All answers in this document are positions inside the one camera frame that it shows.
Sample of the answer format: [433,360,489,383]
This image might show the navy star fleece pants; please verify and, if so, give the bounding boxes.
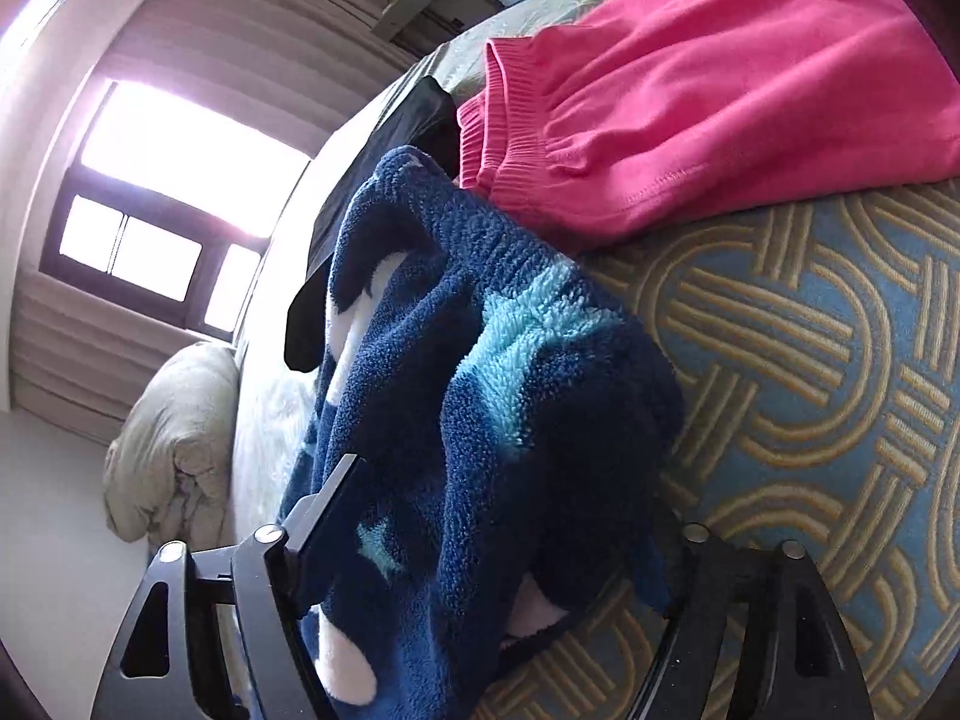
[285,146,683,718]

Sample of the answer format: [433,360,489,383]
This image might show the folded beige duvet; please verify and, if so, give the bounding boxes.
[103,341,239,550]

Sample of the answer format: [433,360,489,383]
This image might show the black folded garment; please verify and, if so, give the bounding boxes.
[283,76,460,372]

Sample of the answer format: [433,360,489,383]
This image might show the beige curtain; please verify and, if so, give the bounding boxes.
[2,0,410,444]

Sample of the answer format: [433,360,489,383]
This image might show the patterned blue bedspread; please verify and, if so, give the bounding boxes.
[224,0,960,720]

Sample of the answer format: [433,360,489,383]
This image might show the window with dark frame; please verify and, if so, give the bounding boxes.
[41,82,309,340]

